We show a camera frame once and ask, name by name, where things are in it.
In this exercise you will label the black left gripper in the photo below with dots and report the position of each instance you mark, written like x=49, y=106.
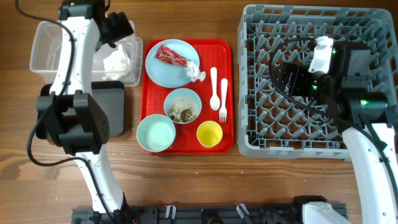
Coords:
x=123, y=27

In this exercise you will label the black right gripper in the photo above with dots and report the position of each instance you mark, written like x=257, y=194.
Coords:
x=300, y=71

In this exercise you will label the large white napkin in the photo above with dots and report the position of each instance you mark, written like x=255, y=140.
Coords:
x=116, y=65

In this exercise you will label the red snack wrapper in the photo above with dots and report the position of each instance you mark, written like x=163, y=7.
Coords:
x=169, y=56

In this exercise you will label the small white napkin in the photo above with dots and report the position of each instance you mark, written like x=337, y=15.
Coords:
x=194, y=73

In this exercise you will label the yellow plastic cup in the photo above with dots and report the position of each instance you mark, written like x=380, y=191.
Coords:
x=209, y=134

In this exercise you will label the light blue bowl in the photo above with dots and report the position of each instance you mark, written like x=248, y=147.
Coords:
x=178, y=93

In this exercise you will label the rice and nutshell scraps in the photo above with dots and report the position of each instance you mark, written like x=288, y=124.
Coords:
x=183, y=110

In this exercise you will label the mint green bowl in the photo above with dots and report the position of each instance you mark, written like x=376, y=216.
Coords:
x=156, y=133

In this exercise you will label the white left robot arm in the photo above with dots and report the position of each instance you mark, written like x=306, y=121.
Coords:
x=70, y=115

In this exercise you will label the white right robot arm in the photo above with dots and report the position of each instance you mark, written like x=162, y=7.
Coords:
x=338, y=77

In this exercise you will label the grey dishwasher rack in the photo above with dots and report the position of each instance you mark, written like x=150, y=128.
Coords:
x=271, y=126

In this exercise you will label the clear plastic waste bin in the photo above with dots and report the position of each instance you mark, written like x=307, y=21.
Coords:
x=47, y=45

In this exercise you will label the black food waste tray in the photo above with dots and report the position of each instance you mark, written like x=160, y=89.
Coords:
x=110, y=96

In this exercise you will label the light blue plate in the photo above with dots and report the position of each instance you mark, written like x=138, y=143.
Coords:
x=166, y=75

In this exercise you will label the white plastic fork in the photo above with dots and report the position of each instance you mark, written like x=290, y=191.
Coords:
x=223, y=111

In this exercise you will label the white plastic spoon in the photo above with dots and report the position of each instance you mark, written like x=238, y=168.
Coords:
x=214, y=100

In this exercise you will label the red serving tray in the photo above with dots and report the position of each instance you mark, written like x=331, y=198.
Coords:
x=212, y=53

